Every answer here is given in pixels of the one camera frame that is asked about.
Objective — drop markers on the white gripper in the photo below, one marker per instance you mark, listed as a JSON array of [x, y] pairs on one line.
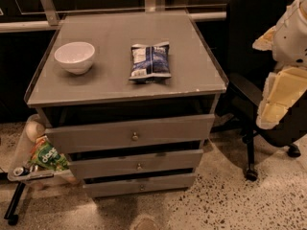
[[292, 38]]

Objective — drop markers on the grey drawer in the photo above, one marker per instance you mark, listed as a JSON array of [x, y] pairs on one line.
[[143, 163], [141, 185], [110, 136]]

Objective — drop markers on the grey drawer cabinet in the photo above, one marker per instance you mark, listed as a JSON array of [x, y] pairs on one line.
[[105, 94]]

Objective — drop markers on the grey top drawer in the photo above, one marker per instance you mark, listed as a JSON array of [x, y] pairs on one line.
[[110, 136]]

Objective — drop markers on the grey bottom drawer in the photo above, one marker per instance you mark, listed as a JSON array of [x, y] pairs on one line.
[[141, 185]]

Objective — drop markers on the black office chair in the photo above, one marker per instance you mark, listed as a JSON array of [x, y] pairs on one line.
[[247, 66]]

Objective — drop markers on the blue white chip bag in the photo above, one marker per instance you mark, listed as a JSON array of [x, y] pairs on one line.
[[150, 63]]

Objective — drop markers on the white ceramic bowl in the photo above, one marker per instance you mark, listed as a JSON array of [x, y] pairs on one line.
[[75, 57]]

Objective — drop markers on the metal railing bar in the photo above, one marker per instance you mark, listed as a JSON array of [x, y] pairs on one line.
[[33, 26]]

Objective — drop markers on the green snack bag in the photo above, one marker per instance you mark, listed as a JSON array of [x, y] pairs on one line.
[[46, 156]]

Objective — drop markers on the beige round object in bin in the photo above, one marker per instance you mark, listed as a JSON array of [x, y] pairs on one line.
[[34, 130]]

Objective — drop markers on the clear plastic side bin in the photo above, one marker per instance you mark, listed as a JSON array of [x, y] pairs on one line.
[[37, 173]]

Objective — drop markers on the silver soda can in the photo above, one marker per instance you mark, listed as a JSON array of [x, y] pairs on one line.
[[20, 171]]

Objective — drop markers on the black stand leg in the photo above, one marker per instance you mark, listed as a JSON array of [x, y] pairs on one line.
[[11, 217]]

